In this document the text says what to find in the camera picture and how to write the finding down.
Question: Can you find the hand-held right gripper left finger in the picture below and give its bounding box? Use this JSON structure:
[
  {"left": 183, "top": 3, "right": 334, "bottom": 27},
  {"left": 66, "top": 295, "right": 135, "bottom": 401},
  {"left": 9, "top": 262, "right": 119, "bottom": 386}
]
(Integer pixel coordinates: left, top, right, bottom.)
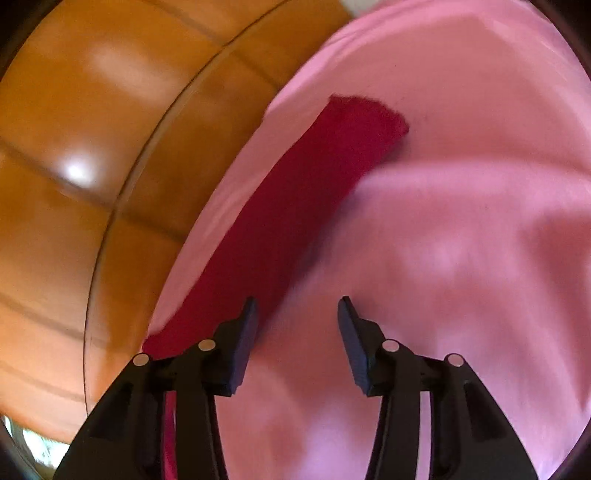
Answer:
[{"left": 53, "top": 296, "right": 259, "bottom": 480}]

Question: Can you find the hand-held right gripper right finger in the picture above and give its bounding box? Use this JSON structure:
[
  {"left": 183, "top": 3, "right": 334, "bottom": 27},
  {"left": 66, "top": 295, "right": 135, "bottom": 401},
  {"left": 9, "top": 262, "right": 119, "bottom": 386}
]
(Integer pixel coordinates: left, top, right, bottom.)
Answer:
[{"left": 337, "top": 296, "right": 539, "bottom": 480}]

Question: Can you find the dark red cloth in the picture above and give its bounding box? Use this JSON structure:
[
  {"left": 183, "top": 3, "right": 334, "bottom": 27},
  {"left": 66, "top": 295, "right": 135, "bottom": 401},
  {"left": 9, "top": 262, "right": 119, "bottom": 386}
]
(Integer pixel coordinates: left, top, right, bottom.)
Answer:
[{"left": 141, "top": 95, "right": 411, "bottom": 480}]

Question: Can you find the pink bed sheet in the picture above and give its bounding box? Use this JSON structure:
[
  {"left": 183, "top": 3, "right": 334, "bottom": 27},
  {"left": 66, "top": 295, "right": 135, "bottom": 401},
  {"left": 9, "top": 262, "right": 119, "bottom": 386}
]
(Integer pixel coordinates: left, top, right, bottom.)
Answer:
[{"left": 139, "top": 0, "right": 591, "bottom": 480}]

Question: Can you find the wooden headboard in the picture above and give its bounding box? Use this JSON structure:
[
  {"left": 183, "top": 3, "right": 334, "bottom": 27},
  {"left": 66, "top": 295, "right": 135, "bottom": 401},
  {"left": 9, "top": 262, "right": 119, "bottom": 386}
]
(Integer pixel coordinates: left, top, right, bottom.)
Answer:
[{"left": 83, "top": 0, "right": 356, "bottom": 416}]

